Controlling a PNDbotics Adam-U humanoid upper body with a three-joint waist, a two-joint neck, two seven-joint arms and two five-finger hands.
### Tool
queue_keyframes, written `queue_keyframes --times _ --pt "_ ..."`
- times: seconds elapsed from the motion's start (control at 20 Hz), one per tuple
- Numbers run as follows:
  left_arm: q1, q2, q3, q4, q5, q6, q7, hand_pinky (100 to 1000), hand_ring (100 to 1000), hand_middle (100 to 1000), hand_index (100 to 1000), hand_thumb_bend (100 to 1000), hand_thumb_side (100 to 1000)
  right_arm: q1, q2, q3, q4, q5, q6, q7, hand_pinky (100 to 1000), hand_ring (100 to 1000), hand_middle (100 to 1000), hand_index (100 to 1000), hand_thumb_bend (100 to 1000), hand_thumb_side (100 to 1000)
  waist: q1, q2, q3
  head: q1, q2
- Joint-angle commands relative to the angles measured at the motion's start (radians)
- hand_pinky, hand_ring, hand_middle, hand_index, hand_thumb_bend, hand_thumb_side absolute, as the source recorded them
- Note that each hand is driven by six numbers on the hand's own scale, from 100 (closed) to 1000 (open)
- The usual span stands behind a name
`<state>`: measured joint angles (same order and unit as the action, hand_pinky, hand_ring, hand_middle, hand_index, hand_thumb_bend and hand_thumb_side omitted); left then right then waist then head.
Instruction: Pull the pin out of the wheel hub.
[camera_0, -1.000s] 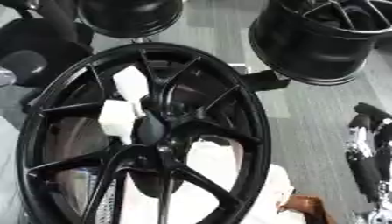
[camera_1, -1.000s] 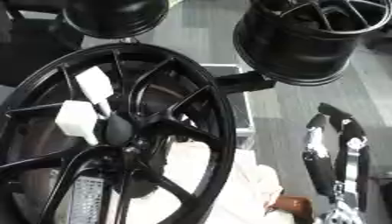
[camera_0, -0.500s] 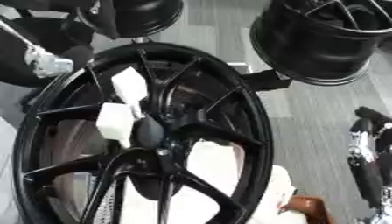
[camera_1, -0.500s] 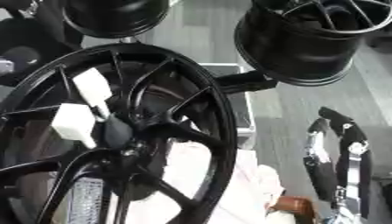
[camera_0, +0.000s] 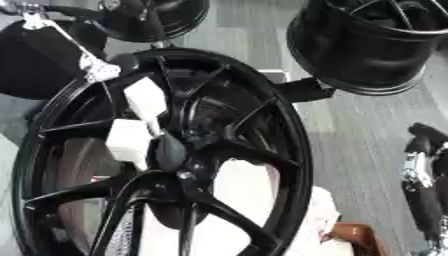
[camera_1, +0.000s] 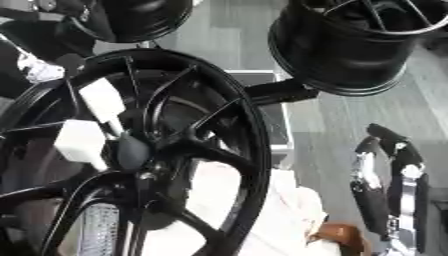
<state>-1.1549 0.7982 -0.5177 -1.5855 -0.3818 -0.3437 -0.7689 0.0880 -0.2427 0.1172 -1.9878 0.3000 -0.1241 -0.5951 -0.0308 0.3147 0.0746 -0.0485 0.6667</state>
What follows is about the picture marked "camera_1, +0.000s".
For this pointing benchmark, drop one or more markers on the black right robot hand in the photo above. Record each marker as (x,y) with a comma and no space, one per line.
(368,200)

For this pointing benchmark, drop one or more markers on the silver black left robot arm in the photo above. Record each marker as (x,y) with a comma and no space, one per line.
(41,30)

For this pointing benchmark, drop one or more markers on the black wheel rim with spokes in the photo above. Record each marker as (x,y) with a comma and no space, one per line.
(338,56)

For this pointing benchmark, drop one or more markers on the large black spoked wheel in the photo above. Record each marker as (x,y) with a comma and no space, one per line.
(201,148)

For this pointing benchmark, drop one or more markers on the white pin with flat head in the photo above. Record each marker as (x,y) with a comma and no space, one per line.
(102,98)
(79,140)

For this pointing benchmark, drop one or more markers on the white crumpled cloth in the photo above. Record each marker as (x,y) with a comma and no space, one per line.
(280,213)

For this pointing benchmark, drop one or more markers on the black support bar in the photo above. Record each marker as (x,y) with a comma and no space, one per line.
(280,92)

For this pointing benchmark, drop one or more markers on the silver mesh panel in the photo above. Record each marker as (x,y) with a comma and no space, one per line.
(99,230)

